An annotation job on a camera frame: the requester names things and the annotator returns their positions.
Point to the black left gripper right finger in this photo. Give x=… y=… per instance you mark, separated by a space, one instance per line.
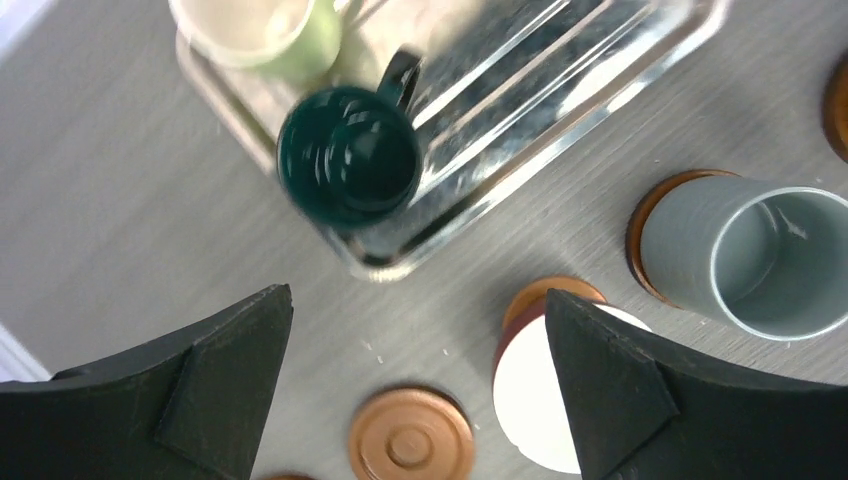
x=641 y=406

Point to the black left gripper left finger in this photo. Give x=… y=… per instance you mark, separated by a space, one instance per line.
x=191 y=404

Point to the red white mug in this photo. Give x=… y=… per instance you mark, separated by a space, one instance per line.
x=526 y=397

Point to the grooved wooden coaster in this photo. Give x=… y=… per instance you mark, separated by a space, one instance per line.
x=410 y=433
x=834 y=109
x=290 y=476
x=640 y=215

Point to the grey mug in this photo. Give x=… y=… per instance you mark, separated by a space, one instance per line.
x=768 y=259

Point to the dark green mug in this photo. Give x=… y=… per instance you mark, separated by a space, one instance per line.
x=348 y=157

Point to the silver metal tray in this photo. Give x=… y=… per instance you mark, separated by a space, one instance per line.
x=505 y=87

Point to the light green mug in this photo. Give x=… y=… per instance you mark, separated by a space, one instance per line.
x=296 y=41

